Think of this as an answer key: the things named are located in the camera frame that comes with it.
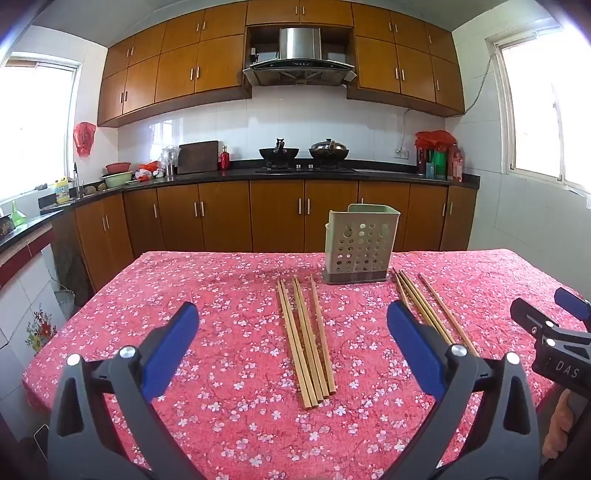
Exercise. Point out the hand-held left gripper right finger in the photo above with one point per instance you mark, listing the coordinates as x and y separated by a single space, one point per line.
415 341

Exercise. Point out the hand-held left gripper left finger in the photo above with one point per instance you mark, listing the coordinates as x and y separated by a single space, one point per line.
171 350

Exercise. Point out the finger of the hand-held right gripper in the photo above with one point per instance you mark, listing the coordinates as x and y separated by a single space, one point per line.
572 302
526 314

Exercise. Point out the green perforated utensil holder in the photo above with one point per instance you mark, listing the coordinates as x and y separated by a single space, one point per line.
334 221

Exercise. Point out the person's right hand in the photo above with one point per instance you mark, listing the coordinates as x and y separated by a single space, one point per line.
556 424

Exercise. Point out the pink floral tablecloth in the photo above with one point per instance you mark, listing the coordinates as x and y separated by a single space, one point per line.
231 323

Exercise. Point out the tall red bottle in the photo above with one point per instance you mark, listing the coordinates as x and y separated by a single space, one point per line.
455 164

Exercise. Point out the wooden lower kitchen cabinets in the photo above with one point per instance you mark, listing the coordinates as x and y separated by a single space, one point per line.
277 217

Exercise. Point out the green box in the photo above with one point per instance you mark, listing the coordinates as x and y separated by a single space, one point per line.
439 164

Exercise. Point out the black kitchen countertop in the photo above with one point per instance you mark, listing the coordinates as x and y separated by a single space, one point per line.
207 177

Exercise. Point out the red and white dishes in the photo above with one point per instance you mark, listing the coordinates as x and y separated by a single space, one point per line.
148 173

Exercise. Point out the green plastic basin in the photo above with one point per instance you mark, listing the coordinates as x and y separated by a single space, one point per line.
117 179

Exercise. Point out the dark red sauce bottle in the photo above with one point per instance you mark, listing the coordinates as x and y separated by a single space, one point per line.
422 161

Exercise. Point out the red plastic basin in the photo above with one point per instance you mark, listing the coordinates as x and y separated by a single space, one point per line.
117 167

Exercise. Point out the clear glass cups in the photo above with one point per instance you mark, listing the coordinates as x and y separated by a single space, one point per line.
169 159

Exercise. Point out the metal kitchen faucet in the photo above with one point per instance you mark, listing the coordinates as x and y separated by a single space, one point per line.
79 182

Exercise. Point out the yellow dish soap bottle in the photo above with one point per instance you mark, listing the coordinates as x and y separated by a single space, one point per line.
62 191

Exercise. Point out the dark wooden cutting board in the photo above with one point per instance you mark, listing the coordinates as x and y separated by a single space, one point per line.
198 157

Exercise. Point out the small red bottle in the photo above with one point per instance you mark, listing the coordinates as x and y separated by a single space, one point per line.
225 159

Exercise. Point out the red crumpled plastic bag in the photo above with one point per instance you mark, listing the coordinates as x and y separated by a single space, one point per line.
434 137

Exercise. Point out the green plastic funnel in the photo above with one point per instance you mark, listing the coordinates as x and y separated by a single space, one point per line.
18 217

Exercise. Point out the black gas stove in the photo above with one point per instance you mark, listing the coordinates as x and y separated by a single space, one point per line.
304 169

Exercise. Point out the black wok with lid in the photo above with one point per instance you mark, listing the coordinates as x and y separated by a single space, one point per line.
328 150

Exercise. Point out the red hanging plastic bag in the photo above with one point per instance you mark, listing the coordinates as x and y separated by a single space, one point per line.
84 138

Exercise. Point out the steel range hood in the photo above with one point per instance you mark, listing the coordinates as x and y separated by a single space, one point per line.
300 46

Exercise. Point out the wall power socket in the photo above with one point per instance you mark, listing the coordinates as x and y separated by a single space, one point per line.
402 153

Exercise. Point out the window with light frame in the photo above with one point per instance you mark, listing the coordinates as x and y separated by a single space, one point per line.
540 106
32 129

